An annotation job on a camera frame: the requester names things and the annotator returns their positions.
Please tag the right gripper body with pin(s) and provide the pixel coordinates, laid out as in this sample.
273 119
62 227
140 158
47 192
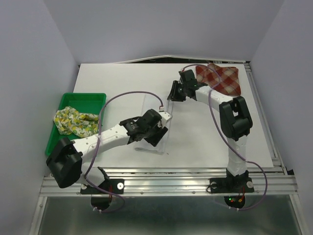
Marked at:
181 92

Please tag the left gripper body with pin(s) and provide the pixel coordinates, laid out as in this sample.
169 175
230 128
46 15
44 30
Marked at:
155 134

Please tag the white skirt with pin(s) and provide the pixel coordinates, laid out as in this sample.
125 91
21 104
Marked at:
151 102

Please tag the red plaid skirt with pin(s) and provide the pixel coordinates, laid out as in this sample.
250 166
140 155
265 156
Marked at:
228 77

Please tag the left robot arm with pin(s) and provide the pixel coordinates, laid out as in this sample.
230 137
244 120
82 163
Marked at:
71 161

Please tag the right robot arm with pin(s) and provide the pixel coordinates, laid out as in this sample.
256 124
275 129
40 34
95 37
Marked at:
234 127

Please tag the yellow floral skirt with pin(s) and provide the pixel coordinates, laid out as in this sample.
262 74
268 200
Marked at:
69 121

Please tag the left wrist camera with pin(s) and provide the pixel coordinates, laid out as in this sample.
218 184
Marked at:
166 117

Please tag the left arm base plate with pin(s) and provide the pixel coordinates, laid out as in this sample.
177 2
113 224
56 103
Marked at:
113 185

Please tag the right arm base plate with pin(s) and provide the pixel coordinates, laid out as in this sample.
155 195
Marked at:
230 186

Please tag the aluminium rail frame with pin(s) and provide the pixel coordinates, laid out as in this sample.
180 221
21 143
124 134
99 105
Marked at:
177 200

